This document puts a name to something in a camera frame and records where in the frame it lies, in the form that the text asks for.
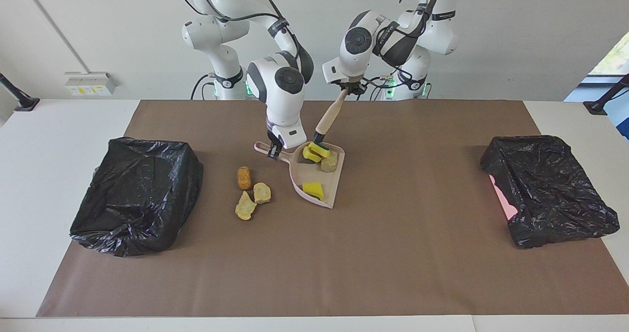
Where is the beige handled black bristle brush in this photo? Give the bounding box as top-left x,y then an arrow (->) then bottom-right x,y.
313,89 -> 350,149

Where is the beige plastic dustpan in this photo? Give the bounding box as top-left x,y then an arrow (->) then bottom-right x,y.
254,141 -> 346,209

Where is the pale green trash chunk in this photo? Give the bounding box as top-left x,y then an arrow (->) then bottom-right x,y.
253,182 -> 272,205
235,191 -> 257,221

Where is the black plastic trash bag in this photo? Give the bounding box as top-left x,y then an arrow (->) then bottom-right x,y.
70,137 -> 204,258
480,135 -> 621,249

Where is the pink plastic bin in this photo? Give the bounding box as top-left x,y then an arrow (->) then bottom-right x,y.
489,174 -> 519,221

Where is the brown paper table mat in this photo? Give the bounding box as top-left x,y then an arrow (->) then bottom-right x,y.
37,100 -> 629,318

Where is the black desk clamp stand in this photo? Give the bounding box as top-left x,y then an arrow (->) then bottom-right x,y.
0,73 -> 40,111
583,74 -> 629,115

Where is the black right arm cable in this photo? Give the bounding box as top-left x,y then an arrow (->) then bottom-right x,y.
171,0 -> 301,57

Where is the white wall socket box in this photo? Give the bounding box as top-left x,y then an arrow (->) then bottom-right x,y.
65,72 -> 117,97

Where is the white wall cable conduit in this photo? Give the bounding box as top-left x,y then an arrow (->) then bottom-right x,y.
20,0 -> 91,75

